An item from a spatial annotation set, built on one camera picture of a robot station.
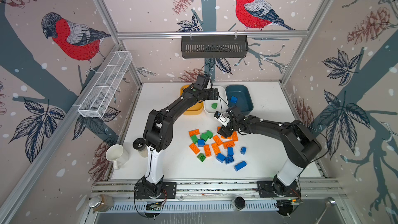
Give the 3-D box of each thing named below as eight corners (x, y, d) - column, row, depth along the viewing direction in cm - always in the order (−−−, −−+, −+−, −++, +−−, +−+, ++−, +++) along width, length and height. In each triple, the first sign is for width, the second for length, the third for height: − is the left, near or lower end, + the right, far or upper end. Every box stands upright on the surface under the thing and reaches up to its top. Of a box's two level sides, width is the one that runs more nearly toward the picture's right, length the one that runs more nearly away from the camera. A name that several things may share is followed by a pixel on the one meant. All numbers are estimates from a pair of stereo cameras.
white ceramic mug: (111, 157, 86) (102, 150, 78) (124, 147, 90) (116, 140, 82) (122, 172, 81) (113, 167, 73) (135, 161, 85) (127, 154, 76)
